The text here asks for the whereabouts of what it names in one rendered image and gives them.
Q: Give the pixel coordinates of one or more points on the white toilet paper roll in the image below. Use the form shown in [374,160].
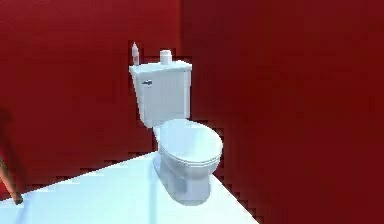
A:
[165,57]

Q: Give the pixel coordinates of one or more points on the white spray bottle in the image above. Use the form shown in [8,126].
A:
[135,55]

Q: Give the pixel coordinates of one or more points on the brown wooden stick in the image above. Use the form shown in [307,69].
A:
[8,183]

